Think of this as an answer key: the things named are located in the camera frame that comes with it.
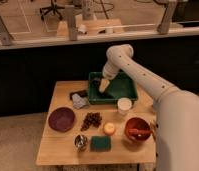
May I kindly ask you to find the purple bowl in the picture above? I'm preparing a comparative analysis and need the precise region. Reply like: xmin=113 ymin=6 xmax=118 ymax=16
xmin=48 ymin=107 xmax=75 ymax=132

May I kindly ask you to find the black dish brush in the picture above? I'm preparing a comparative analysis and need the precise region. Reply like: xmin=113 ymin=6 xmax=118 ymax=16
xmin=93 ymin=77 xmax=112 ymax=98

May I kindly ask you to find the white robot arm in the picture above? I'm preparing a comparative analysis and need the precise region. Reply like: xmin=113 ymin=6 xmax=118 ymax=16
xmin=102 ymin=44 xmax=199 ymax=171

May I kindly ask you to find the red bowl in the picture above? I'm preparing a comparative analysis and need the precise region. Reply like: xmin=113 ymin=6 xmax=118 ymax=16
xmin=124 ymin=117 xmax=152 ymax=142

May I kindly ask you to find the green plastic bin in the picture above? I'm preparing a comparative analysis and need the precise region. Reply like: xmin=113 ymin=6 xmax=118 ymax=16
xmin=87 ymin=72 xmax=138 ymax=105

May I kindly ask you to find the white cup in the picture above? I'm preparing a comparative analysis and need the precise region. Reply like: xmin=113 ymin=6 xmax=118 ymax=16
xmin=117 ymin=97 xmax=132 ymax=115

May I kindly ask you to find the grey crumpled cloth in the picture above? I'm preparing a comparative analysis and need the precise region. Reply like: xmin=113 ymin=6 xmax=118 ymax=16
xmin=72 ymin=94 xmax=88 ymax=109

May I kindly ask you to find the bunch of dark grapes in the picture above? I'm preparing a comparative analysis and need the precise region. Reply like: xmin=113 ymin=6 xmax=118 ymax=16
xmin=80 ymin=112 xmax=102 ymax=131

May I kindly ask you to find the yellow round fruit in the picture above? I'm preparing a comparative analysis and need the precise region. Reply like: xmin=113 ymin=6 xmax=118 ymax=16
xmin=103 ymin=122 xmax=116 ymax=135

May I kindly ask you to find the orange carrot toy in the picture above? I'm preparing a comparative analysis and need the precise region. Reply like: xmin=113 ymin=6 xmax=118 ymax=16
xmin=128 ymin=129 xmax=152 ymax=135

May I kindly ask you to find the wooden table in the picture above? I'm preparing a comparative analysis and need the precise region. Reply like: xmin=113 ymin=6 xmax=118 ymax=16
xmin=36 ymin=81 xmax=156 ymax=165

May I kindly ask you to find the green sponge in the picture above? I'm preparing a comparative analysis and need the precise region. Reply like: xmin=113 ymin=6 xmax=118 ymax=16
xmin=90 ymin=136 xmax=111 ymax=151

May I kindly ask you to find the small metal cup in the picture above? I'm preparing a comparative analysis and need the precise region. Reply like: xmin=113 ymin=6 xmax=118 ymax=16
xmin=74 ymin=134 xmax=88 ymax=151

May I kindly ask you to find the black office chair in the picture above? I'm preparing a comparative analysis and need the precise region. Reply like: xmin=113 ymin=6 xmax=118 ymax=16
xmin=39 ymin=0 xmax=63 ymax=20

